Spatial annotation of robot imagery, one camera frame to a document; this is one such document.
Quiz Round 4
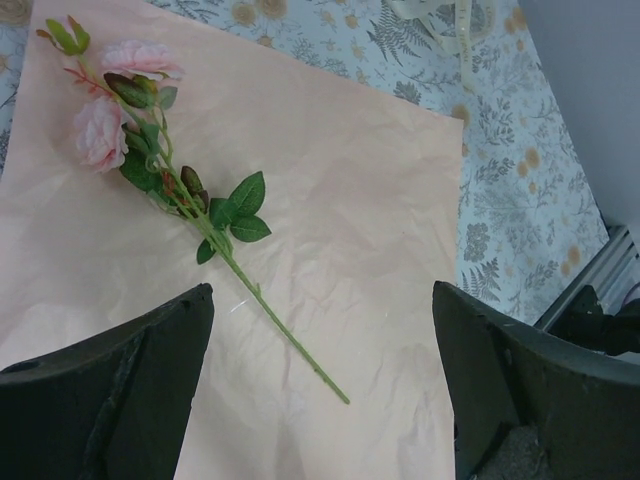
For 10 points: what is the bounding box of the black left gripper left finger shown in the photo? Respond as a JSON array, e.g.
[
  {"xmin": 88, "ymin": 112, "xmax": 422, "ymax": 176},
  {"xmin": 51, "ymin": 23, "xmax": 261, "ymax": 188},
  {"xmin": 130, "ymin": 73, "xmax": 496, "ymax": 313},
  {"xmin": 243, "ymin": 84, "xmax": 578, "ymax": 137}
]
[{"xmin": 1, "ymin": 283, "xmax": 214, "ymax": 479}]

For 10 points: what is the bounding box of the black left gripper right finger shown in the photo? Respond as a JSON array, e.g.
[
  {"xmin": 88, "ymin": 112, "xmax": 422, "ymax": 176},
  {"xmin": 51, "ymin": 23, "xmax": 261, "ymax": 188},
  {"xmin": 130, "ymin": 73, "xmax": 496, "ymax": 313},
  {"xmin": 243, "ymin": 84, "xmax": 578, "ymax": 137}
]
[{"xmin": 432, "ymin": 282, "xmax": 639, "ymax": 479}]

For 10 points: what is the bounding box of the pink wrapping paper sheet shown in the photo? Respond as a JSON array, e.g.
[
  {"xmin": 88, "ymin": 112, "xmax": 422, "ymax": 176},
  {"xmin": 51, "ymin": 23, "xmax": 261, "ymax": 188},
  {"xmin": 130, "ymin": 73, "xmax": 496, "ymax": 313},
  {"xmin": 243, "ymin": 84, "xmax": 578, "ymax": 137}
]
[{"xmin": 1, "ymin": 1, "xmax": 463, "ymax": 479}]

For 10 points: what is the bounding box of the pink fake rose stem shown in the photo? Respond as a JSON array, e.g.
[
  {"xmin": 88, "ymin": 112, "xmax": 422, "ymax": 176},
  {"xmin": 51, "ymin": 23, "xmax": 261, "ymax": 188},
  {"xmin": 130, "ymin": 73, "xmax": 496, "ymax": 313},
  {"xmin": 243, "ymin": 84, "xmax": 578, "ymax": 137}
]
[{"xmin": 36, "ymin": 16, "xmax": 350, "ymax": 404}]

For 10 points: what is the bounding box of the cream ribbon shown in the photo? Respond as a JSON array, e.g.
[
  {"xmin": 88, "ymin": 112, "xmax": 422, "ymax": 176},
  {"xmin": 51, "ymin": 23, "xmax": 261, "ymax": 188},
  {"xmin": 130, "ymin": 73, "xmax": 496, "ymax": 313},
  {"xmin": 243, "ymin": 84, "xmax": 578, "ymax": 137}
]
[{"xmin": 387, "ymin": 0, "xmax": 496, "ymax": 92}]

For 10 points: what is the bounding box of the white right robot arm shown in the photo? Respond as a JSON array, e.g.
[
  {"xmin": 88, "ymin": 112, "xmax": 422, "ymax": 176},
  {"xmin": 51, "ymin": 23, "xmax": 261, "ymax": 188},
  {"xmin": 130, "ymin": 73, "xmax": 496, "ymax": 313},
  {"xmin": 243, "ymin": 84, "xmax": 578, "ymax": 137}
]
[{"xmin": 549, "ymin": 283, "xmax": 639, "ymax": 357}]

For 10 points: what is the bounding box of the floral patterned table mat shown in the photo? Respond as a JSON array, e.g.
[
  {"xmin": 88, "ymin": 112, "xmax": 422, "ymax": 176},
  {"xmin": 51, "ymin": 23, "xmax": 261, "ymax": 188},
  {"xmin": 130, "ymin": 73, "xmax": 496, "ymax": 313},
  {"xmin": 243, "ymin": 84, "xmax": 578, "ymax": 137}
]
[{"xmin": 0, "ymin": 0, "xmax": 612, "ymax": 326}]

